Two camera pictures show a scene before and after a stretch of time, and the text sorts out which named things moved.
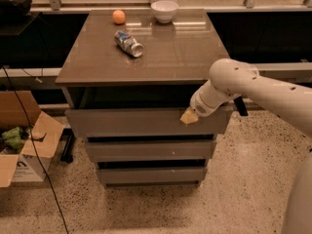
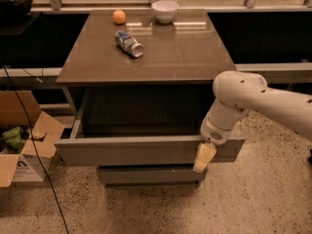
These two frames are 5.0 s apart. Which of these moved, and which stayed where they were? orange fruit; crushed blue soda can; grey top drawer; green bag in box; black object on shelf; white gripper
Moved: white gripper; grey top drawer
Stayed: black object on shelf; green bag in box; orange fruit; crushed blue soda can
